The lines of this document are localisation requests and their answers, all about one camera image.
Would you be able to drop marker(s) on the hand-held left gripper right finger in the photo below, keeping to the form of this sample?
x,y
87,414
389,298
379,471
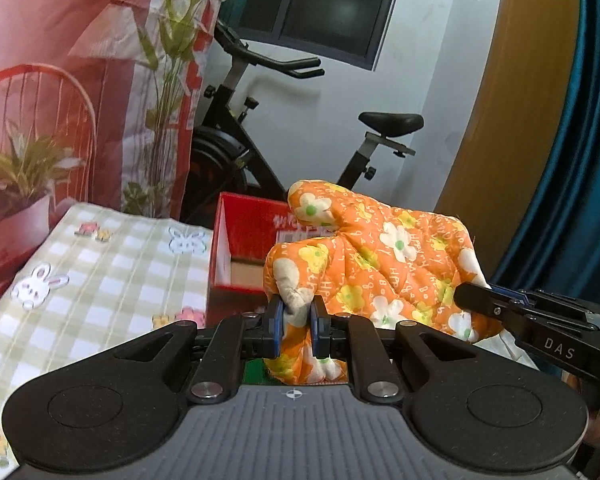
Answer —
x,y
320,332

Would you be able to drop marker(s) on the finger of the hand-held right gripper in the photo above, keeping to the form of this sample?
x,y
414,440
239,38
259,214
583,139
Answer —
x,y
480,302
510,292

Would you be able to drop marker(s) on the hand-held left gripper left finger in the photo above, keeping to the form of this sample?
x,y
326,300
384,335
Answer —
x,y
276,327

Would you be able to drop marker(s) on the orange floral quilted cloth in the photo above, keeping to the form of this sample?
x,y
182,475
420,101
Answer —
x,y
405,265

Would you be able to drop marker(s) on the red strawberry print box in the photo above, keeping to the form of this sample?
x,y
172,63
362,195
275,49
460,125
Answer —
x,y
250,225

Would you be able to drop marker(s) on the dark blue curtain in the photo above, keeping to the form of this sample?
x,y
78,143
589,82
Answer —
x,y
580,160

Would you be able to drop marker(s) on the checked rabbit print bedsheet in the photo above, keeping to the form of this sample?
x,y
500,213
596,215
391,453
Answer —
x,y
105,280

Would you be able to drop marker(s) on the black exercise bike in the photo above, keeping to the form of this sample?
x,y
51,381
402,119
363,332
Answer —
x,y
230,155

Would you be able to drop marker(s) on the wooden door panel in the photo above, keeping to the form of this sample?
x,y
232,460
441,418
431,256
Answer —
x,y
520,85

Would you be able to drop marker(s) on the pink plant print curtain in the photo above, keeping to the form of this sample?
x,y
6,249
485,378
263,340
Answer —
x,y
55,85

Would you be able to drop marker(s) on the dark window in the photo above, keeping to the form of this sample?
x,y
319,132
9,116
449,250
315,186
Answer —
x,y
320,0

